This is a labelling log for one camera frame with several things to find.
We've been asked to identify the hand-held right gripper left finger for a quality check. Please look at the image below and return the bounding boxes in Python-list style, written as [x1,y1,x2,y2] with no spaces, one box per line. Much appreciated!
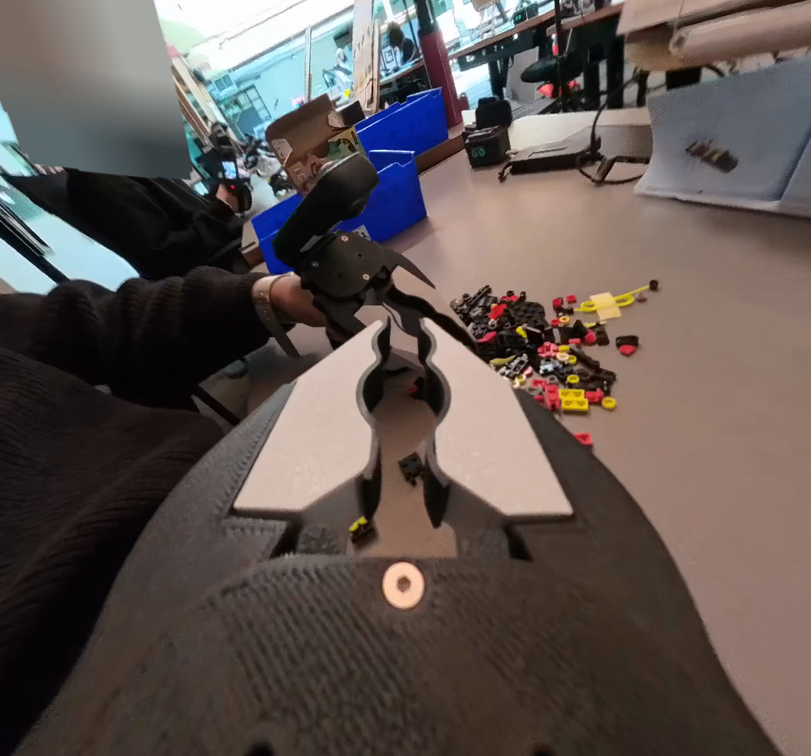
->
[233,319,390,525]

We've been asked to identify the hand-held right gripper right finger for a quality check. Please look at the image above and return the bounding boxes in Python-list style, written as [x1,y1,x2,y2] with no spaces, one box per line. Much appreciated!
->
[418,317,574,529]

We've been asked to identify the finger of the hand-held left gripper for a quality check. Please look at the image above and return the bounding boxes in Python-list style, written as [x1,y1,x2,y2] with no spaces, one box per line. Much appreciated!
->
[374,284,480,352]
[380,303,423,362]

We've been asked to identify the pile of lego pieces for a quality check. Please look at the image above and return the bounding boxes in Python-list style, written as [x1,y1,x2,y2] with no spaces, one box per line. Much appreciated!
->
[450,286,641,415]

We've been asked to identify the printed cardboard lego box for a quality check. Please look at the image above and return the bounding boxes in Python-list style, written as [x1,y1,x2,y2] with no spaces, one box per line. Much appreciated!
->
[265,95,368,194]

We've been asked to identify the person's left hand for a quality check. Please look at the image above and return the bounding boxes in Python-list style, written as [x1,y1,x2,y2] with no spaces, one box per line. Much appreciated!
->
[266,273,330,329]

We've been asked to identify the blue plastic bin with tag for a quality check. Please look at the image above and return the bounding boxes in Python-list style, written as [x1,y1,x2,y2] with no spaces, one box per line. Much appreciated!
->
[252,149,428,275]

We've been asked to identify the beige wristwatch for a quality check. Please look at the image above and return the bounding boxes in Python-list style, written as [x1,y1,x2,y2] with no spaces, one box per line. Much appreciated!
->
[252,274,302,359]

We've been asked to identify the office chair base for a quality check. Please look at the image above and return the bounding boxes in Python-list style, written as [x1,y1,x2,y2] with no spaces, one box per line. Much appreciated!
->
[190,357,253,427]

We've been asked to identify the black charger with green lights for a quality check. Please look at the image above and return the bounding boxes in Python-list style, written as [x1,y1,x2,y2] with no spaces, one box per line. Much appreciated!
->
[464,124,512,169]

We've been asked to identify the black flat device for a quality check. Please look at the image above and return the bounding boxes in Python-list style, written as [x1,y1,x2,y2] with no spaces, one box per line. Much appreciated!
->
[510,141,603,175]

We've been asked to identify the dark red pole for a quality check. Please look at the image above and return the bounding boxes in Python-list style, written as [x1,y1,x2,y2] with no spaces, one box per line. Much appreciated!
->
[398,0,465,129]

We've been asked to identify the person's black knit sweater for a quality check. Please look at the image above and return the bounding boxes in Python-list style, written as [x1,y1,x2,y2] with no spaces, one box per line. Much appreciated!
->
[0,350,254,756]

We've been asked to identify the leaning cardboard sheet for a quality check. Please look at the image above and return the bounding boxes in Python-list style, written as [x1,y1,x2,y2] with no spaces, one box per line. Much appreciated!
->
[350,0,389,112]

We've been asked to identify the silver laptop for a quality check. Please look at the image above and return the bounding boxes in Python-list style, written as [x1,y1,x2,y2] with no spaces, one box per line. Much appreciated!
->
[507,108,653,164]

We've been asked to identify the black office chair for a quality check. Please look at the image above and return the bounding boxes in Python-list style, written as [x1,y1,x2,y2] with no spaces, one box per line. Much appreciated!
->
[520,33,587,101]

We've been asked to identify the background wooden desk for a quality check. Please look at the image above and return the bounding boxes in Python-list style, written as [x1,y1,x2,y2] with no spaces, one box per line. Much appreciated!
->
[449,2,641,120]

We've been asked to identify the light blue instruction booklet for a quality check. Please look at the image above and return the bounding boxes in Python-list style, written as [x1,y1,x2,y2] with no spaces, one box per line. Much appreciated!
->
[635,59,811,219]

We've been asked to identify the neon yellow string with tape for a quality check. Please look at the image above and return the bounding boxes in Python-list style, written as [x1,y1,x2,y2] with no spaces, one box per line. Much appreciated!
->
[573,281,660,319]

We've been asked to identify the black coiled cable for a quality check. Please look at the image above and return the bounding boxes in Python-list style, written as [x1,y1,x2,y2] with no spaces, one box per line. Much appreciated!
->
[497,97,653,185]

